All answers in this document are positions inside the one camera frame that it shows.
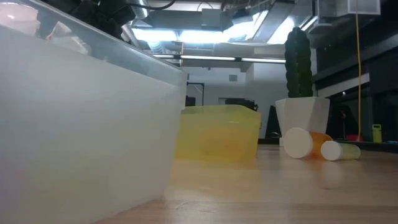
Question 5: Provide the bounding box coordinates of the yellow-green water bottle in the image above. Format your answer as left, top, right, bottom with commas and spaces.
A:
372, 124, 382, 144

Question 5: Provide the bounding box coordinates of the clear pill bottle white cap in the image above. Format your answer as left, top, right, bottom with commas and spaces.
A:
320, 140, 362, 162

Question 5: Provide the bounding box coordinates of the yellow translucent plastic bin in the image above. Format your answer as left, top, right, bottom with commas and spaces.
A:
174, 104, 262, 162

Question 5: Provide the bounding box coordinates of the black frame rail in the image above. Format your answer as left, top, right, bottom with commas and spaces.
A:
257, 138, 398, 154

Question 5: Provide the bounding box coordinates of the orange pill bottle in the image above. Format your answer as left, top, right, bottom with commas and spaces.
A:
282, 126, 333, 160

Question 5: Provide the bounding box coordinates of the bright ceiling light panel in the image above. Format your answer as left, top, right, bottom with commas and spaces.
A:
132, 27, 233, 44

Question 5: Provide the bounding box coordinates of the white ceiling air unit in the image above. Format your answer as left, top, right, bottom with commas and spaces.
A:
318, 0, 381, 18

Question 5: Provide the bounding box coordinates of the tall green cactus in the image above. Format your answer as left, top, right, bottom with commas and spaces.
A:
284, 27, 314, 99

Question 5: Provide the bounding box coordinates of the clear translucent plastic bin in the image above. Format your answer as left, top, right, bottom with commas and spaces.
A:
0, 0, 189, 224

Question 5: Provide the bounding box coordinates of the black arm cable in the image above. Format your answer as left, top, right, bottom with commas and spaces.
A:
129, 0, 177, 12

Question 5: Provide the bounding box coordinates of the white faceted plant pot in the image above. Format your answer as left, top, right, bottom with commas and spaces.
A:
275, 96, 330, 147

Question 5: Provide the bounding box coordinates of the black stand frame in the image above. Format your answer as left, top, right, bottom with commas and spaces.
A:
186, 82, 205, 106

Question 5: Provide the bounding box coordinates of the grey ceiling box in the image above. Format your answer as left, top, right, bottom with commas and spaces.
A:
201, 8, 222, 28

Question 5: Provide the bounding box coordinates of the ceiling light strip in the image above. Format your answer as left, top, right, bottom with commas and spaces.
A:
180, 55, 236, 62
241, 57, 286, 64

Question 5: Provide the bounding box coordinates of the yellow hanging cable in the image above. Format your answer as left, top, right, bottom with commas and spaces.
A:
355, 0, 363, 142

